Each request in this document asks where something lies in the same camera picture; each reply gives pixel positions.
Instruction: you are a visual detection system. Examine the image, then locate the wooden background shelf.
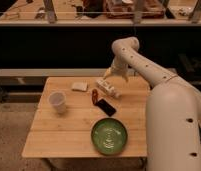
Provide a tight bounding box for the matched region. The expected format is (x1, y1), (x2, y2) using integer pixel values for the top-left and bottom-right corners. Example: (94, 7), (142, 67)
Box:
(0, 0), (201, 27)

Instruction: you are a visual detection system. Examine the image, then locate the green plate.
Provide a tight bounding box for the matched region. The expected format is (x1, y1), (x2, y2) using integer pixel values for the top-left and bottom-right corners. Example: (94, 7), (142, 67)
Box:
(91, 118), (128, 155)

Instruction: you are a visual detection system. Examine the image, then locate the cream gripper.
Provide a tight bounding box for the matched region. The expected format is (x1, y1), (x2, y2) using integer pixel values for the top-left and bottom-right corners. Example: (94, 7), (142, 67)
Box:
(103, 66), (128, 81)

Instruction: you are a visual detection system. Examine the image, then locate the wooden table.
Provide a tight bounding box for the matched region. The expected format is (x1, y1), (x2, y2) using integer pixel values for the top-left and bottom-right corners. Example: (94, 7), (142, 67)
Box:
(22, 76), (149, 158)

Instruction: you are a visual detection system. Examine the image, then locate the red pepper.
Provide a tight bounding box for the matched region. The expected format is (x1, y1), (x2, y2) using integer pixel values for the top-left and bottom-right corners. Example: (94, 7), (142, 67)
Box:
(92, 89), (98, 105)

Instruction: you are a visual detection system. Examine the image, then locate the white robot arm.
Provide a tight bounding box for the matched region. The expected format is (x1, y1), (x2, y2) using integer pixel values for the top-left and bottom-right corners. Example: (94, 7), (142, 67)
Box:
(104, 37), (201, 171)

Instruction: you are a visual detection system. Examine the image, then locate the black smartphone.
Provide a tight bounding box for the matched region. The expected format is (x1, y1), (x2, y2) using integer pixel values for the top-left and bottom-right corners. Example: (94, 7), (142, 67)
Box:
(96, 99), (116, 117)

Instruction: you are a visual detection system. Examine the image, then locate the white rectangular box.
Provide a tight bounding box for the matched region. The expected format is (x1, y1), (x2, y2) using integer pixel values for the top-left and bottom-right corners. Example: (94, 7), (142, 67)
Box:
(96, 79), (120, 98)

